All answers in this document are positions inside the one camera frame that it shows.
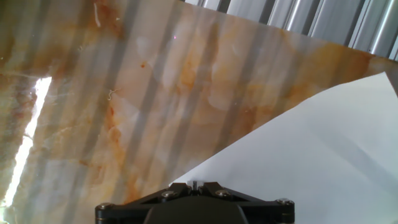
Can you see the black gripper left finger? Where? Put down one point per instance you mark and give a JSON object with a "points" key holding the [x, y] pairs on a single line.
{"points": [[124, 213]]}

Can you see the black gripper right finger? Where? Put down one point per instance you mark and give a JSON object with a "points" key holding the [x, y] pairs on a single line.
{"points": [[270, 213]]}

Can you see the white paper sheet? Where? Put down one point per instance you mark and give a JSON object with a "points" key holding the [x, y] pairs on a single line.
{"points": [[311, 149]]}

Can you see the orange marble pattern mat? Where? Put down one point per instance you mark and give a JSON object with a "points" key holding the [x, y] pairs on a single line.
{"points": [[124, 93]]}

